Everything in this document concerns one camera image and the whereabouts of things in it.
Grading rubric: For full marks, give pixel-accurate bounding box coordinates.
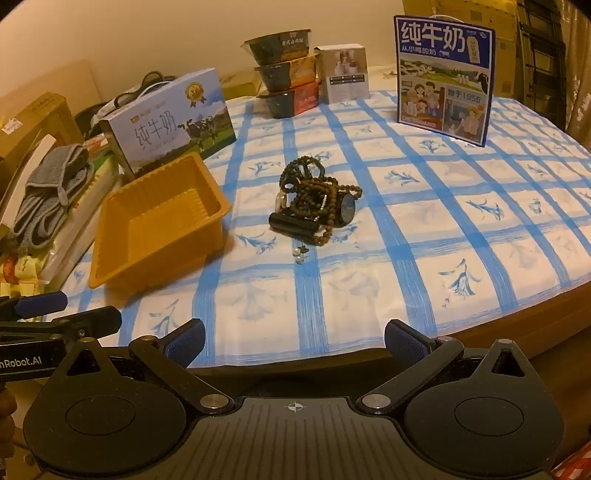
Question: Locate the beige curtain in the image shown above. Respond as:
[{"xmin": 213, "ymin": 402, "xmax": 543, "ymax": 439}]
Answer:
[{"xmin": 554, "ymin": 0, "xmax": 591, "ymax": 153}]

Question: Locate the white pearl chain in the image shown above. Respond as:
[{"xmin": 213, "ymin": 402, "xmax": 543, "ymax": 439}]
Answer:
[{"xmin": 276, "ymin": 190, "xmax": 329, "ymax": 211}]

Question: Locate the light blue cow-print milk carton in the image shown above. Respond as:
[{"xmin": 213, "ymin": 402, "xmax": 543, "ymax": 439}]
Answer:
[{"xmin": 99, "ymin": 68, "xmax": 238, "ymax": 181}]

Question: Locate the brown bead necklace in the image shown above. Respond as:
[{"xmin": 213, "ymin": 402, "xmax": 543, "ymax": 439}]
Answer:
[{"xmin": 286, "ymin": 180, "xmax": 364, "ymax": 247}]

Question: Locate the black metal folding rack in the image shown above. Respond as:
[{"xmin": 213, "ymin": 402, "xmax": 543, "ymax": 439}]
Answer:
[{"xmin": 512, "ymin": 0, "xmax": 570, "ymax": 131}]

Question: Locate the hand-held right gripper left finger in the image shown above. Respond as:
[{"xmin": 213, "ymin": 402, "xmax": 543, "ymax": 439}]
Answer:
[{"xmin": 58, "ymin": 318, "xmax": 236, "ymax": 416}]

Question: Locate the brown cardboard box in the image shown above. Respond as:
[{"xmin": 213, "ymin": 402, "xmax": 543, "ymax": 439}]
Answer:
[{"xmin": 0, "ymin": 92, "xmax": 85, "ymax": 160}]

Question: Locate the blue cartoon-print milk box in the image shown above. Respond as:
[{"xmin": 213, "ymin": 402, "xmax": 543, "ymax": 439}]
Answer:
[{"xmin": 393, "ymin": 15, "xmax": 496, "ymax": 147}]

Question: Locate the yellow printed box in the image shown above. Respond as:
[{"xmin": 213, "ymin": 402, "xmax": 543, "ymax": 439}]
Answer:
[{"xmin": 0, "ymin": 251, "xmax": 63, "ymax": 298}]

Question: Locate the grey folded towel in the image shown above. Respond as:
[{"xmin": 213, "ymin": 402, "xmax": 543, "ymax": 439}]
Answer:
[{"xmin": 11, "ymin": 143, "xmax": 95, "ymax": 252}]

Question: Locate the blue checked tablecloth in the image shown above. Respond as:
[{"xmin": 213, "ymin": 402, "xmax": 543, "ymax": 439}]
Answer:
[{"xmin": 60, "ymin": 90, "xmax": 591, "ymax": 370}]

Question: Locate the white bag with rope handles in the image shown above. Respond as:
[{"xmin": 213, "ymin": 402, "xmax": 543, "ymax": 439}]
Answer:
[{"xmin": 83, "ymin": 71, "xmax": 174, "ymax": 139}]

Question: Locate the yellow-green rice package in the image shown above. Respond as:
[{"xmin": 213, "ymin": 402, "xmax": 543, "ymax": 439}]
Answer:
[{"xmin": 69, "ymin": 152, "xmax": 122, "ymax": 217}]

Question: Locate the yellow plastic tray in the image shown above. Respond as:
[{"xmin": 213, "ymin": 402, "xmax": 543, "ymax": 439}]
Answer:
[{"xmin": 89, "ymin": 152, "xmax": 233, "ymax": 291}]

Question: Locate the flat tan box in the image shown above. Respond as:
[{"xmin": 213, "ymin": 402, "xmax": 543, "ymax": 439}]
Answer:
[{"xmin": 218, "ymin": 73, "xmax": 265, "ymax": 100}]

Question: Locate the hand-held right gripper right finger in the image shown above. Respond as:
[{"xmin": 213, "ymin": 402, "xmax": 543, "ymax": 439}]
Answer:
[{"xmin": 358, "ymin": 318, "xmax": 532, "ymax": 414}]

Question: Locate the black instant food bowl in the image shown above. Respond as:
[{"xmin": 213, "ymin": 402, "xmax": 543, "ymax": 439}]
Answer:
[
  {"xmin": 253, "ymin": 54, "xmax": 320, "ymax": 90},
  {"xmin": 257, "ymin": 82, "xmax": 321, "ymax": 120},
  {"xmin": 243, "ymin": 28, "xmax": 312, "ymax": 65}
]

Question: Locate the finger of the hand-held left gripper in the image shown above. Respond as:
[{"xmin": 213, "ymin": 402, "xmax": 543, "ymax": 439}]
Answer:
[
  {"xmin": 0, "ymin": 291, "xmax": 68, "ymax": 321},
  {"xmin": 0, "ymin": 306, "xmax": 122, "ymax": 346}
]

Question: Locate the red patterned cloth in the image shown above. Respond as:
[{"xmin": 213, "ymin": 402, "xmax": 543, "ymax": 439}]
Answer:
[{"xmin": 549, "ymin": 443, "xmax": 591, "ymax": 480}]

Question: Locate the small white product box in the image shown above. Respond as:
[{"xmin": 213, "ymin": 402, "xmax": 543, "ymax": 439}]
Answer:
[{"xmin": 314, "ymin": 44, "xmax": 371, "ymax": 104}]

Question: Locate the black cylinder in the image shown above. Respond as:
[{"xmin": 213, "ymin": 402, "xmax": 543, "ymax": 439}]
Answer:
[{"xmin": 269, "ymin": 213, "xmax": 319, "ymax": 237}]

